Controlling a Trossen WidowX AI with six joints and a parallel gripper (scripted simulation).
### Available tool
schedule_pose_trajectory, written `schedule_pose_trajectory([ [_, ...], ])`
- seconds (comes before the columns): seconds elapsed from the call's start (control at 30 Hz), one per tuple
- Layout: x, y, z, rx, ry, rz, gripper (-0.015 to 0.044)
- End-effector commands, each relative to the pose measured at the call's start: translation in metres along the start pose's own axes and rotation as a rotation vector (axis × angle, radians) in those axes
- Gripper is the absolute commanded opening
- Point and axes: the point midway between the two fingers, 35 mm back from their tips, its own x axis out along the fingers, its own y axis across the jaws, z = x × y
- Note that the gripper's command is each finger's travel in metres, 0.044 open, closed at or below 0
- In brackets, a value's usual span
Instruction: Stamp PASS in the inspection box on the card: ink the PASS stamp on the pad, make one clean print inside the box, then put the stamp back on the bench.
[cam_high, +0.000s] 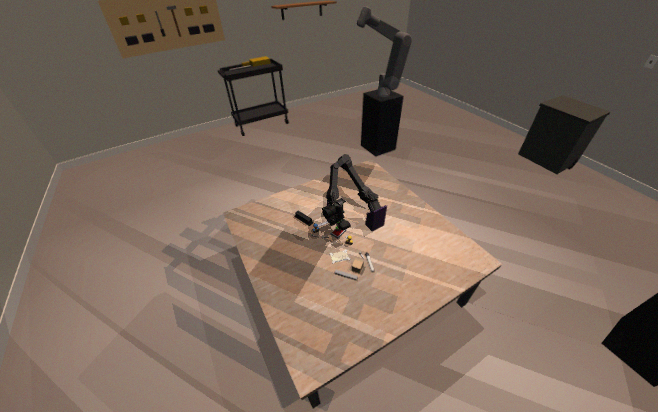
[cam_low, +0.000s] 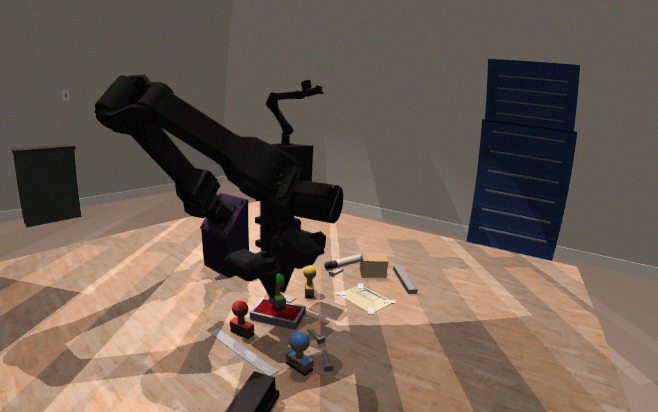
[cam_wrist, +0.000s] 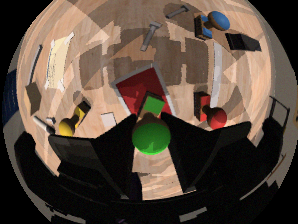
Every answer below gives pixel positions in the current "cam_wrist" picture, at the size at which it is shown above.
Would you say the white flat strip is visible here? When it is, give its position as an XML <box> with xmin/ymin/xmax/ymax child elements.
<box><xmin>210</xmin><ymin>43</ymin><xmax>222</xmax><ymax>108</ymax></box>

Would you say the white marker with black cap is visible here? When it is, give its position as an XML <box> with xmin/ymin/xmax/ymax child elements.
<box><xmin>33</xmin><ymin>116</ymin><xmax>56</xmax><ymax>135</ymax></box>

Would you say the red-handled rubber stamp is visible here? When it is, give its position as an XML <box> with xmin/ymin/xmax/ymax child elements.
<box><xmin>194</xmin><ymin>91</ymin><xmax>227</xmax><ymax>129</ymax></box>

